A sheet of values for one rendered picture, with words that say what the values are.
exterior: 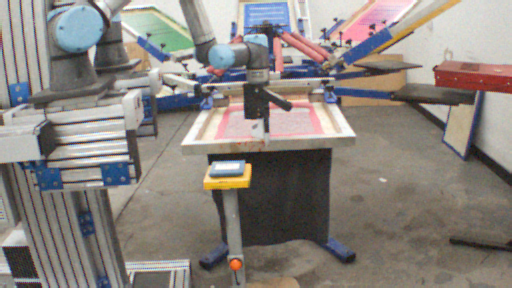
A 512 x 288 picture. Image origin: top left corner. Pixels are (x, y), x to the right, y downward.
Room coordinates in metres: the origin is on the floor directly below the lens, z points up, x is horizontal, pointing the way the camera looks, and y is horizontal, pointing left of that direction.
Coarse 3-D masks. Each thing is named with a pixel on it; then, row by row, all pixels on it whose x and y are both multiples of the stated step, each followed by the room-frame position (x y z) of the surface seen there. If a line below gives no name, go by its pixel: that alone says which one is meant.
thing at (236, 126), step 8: (224, 120) 1.79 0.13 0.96; (232, 120) 1.78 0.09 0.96; (240, 120) 1.77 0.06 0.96; (248, 120) 1.76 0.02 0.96; (256, 120) 1.74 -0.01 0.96; (224, 128) 1.66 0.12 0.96; (232, 128) 1.65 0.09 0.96; (240, 128) 1.64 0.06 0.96; (248, 128) 1.64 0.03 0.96; (216, 136) 1.56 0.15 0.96; (224, 136) 1.55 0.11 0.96; (232, 136) 1.54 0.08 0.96; (240, 136) 1.54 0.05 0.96; (248, 136) 1.53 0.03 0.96
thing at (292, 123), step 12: (276, 108) 1.95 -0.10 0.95; (312, 108) 1.90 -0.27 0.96; (276, 120) 1.73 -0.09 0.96; (288, 120) 1.72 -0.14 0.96; (300, 120) 1.70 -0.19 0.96; (312, 120) 1.69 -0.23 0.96; (276, 132) 1.56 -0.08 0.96; (288, 132) 1.55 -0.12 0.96; (300, 132) 1.54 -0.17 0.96; (312, 132) 1.53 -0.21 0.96; (324, 132) 1.51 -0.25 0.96
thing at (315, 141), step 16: (288, 96) 2.10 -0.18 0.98; (304, 96) 2.10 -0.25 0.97; (208, 112) 1.81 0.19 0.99; (336, 112) 1.67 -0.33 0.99; (192, 128) 1.57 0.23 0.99; (336, 128) 1.53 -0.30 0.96; (192, 144) 1.37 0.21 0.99; (208, 144) 1.37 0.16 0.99; (224, 144) 1.36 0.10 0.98; (240, 144) 1.36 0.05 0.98; (256, 144) 1.36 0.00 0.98; (272, 144) 1.36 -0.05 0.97; (288, 144) 1.35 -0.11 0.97; (304, 144) 1.35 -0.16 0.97; (320, 144) 1.35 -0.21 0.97; (336, 144) 1.35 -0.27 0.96; (352, 144) 1.34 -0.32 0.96
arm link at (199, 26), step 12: (180, 0) 1.37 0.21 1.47; (192, 0) 1.36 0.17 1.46; (192, 12) 1.36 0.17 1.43; (204, 12) 1.38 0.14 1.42; (192, 24) 1.37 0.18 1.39; (204, 24) 1.38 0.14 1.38; (192, 36) 1.39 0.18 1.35; (204, 36) 1.38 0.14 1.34; (204, 48) 1.38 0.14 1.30; (204, 60) 1.39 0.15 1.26
